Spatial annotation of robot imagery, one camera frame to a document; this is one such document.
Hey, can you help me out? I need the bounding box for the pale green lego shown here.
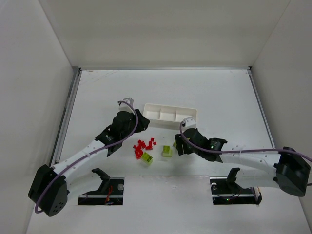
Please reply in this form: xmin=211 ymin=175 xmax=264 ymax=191
xmin=162 ymin=145 xmax=172 ymax=157

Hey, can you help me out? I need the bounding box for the white three-compartment tray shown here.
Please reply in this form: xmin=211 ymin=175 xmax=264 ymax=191
xmin=143 ymin=103 xmax=197 ymax=130

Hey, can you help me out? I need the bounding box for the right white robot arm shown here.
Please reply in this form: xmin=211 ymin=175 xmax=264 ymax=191
xmin=175 ymin=128 xmax=311 ymax=197

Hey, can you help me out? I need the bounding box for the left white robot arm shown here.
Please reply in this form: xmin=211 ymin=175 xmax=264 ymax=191
xmin=28 ymin=109 xmax=150 ymax=217

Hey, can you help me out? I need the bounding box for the red lego pile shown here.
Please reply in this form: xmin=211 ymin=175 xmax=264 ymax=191
xmin=133 ymin=137 xmax=157 ymax=160

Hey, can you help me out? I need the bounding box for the lime green long lego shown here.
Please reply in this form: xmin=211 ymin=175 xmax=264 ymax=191
xmin=141 ymin=152 xmax=154 ymax=165

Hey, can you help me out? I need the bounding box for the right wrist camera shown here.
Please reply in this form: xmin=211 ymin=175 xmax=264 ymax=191
xmin=181 ymin=117 xmax=196 ymax=128

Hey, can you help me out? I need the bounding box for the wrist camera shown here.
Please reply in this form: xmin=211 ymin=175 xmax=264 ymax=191
xmin=181 ymin=117 xmax=196 ymax=128
xmin=118 ymin=97 xmax=134 ymax=108

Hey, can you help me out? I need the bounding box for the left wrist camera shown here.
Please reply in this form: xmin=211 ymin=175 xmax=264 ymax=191
xmin=118 ymin=97 xmax=134 ymax=108

